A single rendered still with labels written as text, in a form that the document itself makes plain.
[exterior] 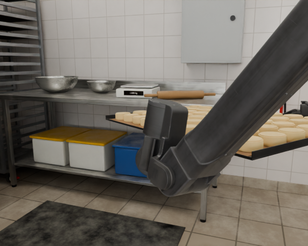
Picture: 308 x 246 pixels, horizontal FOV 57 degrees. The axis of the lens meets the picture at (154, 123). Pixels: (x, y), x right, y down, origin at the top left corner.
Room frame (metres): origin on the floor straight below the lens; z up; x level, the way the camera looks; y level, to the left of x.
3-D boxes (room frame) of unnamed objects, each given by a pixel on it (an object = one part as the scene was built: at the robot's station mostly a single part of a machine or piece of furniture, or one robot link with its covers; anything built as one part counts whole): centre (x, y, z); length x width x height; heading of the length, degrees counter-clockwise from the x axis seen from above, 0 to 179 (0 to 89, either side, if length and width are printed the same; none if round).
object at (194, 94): (2.18, -0.20, 0.91); 0.56 x 0.06 x 0.06; 99
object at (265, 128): (0.60, -0.24, 1.01); 0.05 x 0.05 x 0.02
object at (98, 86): (2.66, 0.49, 0.93); 0.27 x 0.27 x 0.10
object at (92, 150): (2.56, 0.52, 0.36); 0.46 x 0.38 x 0.26; 160
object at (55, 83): (2.68, 0.90, 0.95); 0.39 x 0.39 x 0.14
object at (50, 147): (2.70, 0.90, 0.36); 0.46 x 0.38 x 0.26; 159
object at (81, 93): (2.51, 0.38, 0.49); 1.90 x 0.72 x 0.98; 70
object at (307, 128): (0.59, -0.33, 1.01); 0.05 x 0.05 x 0.02
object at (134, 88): (2.39, 0.13, 0.92); 0.32 x 0.30 x 0.09; 167
